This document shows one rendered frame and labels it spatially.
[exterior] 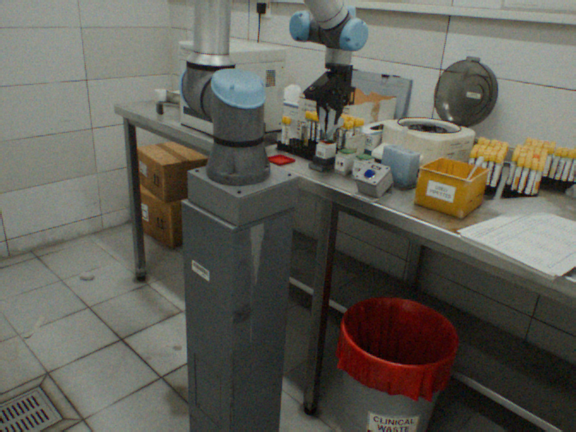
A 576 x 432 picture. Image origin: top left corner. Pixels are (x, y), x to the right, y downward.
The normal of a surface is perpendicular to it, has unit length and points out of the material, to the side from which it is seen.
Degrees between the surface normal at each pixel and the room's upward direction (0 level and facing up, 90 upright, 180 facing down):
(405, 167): 90
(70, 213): 90
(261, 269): 90
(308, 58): 90
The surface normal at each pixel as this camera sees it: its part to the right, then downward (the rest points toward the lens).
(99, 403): 0.06, -0.91
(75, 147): 0.71, 0.33
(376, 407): -0.46, 0.40
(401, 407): -0.03, 0.47
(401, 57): -0.70, 0.26
